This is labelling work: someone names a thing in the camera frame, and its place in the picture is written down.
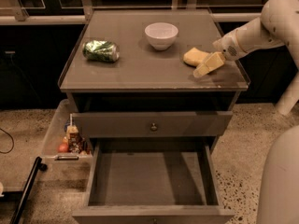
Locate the black cable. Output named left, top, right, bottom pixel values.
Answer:
left=0, top=127, right=15, bottom=155

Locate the grey top drawer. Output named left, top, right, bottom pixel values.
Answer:
left=73, top=111, right=232, bottom=138

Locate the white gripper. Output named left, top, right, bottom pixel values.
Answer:
left=193, top=31, right=247, bottom=77

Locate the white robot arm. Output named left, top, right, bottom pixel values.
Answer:
left=213, top=0, right=299, bottom=224

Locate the brown snack carton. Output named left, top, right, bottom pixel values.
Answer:
left=66, top=125, right=82, bottom=153

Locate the brass top drawer knob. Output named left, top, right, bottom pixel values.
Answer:
left=150, top=123, right=158, bottom=132

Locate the yellow sponge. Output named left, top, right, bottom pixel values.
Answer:
left=183, top=48, right=208, bottom=67

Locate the clear plastic storage bin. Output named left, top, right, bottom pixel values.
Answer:
left=41, top=99, right=93, bottom=161

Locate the white ceramic bowl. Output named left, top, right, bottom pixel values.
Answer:
left=145, top=22, right=178, bottom=50

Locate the black pole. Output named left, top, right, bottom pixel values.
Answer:
left=9, top=157, right=48, bottom=224

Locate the small orange fruit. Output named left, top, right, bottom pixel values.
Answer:
left=58, top=143, right=69, bottom=153

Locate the crushed green soda can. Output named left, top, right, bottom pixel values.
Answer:
left=82, top=40, right=120, bottom=63

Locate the metal railing frame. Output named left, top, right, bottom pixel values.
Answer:
left=0, top=0, right=267, bottom=25

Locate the grey drawer cabinet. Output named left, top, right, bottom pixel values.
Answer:
left=57, top=9, right=250, bottom=224

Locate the open grey middle drawer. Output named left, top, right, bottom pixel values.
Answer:
left=73, top=138, right=235, bottom=224

